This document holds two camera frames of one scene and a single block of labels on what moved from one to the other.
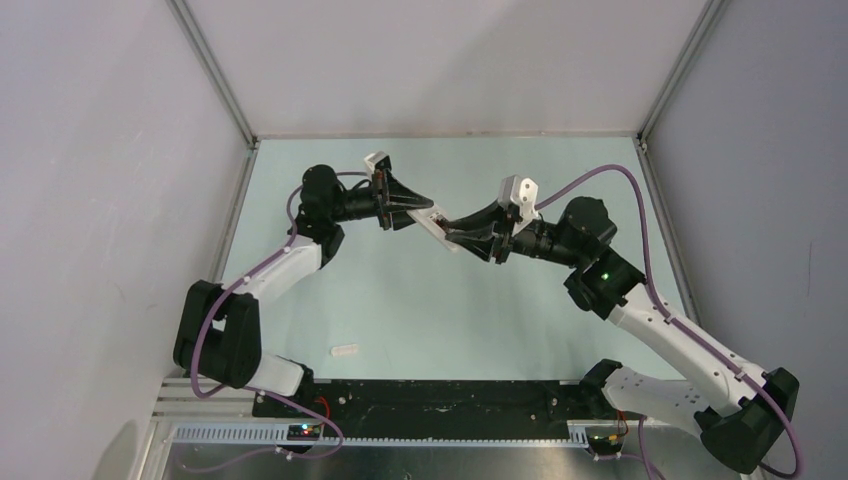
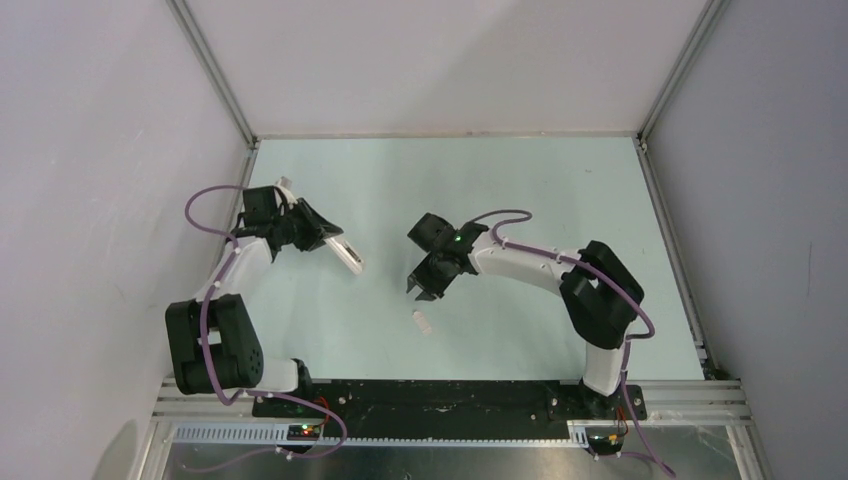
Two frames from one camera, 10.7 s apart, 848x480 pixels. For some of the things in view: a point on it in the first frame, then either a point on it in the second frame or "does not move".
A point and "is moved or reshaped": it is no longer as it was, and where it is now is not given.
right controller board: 604,440 does not move
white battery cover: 343,350 to 423,324
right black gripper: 483,222 to 432,288
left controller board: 303,432 does not move
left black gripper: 398,197 to 318,229
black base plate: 438,406 does not move
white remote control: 434,222 is moved or reshaped
